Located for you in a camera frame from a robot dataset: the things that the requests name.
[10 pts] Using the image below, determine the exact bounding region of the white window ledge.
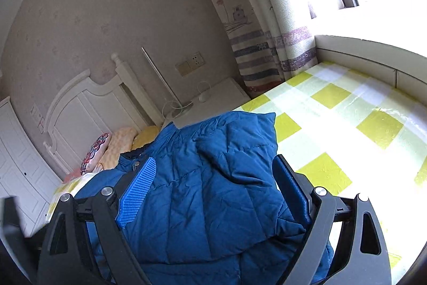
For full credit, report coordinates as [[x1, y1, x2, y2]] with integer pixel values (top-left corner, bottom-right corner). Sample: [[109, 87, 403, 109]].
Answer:
[[315, 35, 426, 103]]

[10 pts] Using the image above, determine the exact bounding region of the yellow pillow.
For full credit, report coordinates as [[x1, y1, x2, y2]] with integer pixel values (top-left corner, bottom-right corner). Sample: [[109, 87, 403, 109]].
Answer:
[[132, 126, 160, 150]]

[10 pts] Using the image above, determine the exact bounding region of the white wooden headboard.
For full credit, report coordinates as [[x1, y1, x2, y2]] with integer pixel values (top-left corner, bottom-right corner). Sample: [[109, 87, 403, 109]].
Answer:
[[44, 53, 165, 176]]

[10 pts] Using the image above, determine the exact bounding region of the yellow white checkered bedsheet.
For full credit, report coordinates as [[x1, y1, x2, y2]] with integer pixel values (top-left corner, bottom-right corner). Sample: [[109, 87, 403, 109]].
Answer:
[[46, 61, 427, 285]]

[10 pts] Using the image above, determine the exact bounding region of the white bedside table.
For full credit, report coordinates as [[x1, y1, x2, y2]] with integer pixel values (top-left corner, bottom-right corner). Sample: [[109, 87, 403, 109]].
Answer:
[[163, 77, 250, 128]]

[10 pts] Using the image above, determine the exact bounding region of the wall socket panel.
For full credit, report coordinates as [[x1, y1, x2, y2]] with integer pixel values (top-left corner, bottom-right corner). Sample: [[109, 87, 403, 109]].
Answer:
[[175, 51, 205, 77]]

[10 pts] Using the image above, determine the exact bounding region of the silver floor lamp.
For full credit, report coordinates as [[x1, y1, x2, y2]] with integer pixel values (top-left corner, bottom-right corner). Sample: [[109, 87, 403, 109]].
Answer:
[[141, 46, 193, 119]]

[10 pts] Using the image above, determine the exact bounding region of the white wardrobe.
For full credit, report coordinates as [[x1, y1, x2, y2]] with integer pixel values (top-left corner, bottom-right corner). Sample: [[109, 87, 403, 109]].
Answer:
[[0, 97, 62, 236]]

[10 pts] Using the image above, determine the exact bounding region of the colourful patterned pillow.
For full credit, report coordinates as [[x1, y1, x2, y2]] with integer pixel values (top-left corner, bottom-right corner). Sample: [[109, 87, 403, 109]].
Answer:
[[80, 132, 112, 174]]

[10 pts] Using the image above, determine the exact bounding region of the peach patterned pillow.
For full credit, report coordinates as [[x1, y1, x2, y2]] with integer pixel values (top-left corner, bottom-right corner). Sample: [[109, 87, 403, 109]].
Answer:
[[95, 127, 137, 172]]

